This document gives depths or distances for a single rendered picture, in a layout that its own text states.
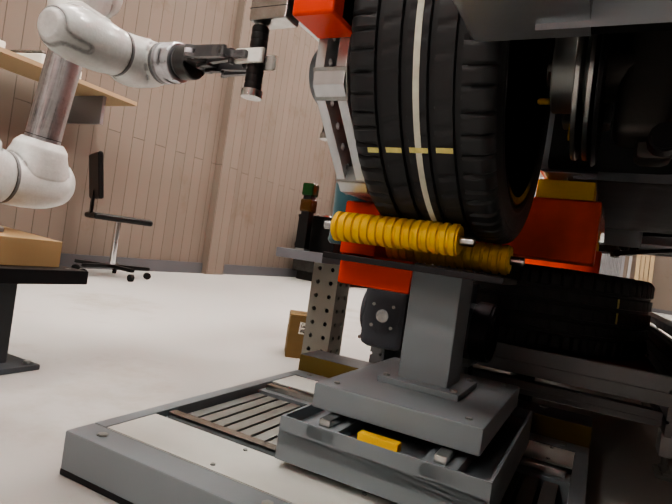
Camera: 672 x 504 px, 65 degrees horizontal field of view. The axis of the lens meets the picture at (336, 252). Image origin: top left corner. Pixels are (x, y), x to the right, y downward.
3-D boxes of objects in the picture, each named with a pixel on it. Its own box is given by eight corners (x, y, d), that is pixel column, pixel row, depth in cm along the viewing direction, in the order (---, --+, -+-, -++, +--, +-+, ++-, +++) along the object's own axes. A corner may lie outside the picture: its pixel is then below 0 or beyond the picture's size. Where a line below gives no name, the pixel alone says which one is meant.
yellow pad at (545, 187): (593, 201, 133) (596, 182, 133) (535, 197, 140) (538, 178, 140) (594, 209, 146) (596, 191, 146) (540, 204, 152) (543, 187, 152)
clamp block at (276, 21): (285, 16, 103) (289, -11, 103) (248, 20, 107) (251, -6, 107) (298, 28, 107) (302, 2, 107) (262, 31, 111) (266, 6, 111)
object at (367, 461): (483, 543, 74) (493, 474, 74) (273, 464, 91) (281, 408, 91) (527, 448, 119) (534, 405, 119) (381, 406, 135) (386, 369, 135)
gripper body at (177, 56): (192, 86, 121) (224, 85, 117) (165, 72, 114) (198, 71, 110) (197, 53, 121) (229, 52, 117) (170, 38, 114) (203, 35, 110)
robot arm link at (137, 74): (177, 93, 125) (133, 76, 113) (131, 94, 132) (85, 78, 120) (182, 48, 125) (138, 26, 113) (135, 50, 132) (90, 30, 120)
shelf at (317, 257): (321, 263, 159) (323, 253, 159) (275, 255, 167) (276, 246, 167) (376, 268, 197) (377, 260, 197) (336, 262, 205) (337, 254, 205)
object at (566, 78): (585, 123, 79) (615, -75, 82) (530, 122, 83) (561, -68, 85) (587, 181, 107) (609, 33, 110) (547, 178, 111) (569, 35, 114)
